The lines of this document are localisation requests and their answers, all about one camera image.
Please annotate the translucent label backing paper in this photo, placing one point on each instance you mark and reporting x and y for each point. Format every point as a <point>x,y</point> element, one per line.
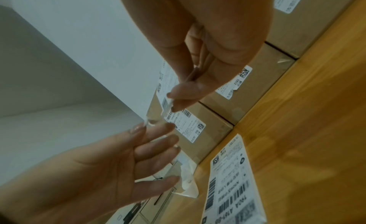
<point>188,189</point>
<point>186,162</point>
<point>154,114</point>

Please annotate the person's left hand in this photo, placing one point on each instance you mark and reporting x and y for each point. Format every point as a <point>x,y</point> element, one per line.
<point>85,177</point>

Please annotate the cream wooden cabinet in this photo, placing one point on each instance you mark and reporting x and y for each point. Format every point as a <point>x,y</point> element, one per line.
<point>148,209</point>

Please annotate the shipping label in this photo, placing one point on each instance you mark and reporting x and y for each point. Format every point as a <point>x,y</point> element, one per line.
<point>240,80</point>
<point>188,125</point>
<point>288,1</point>
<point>165,76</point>

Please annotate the brown cardboard box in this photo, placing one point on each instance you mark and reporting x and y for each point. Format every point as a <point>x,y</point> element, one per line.
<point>206,141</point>
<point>300,33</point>
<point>257,82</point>

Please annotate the person's right hand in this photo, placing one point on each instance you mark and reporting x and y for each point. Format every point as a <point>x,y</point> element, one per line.
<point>223,26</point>

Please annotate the stack of shipping labels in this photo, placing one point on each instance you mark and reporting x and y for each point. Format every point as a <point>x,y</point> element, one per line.
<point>228,184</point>

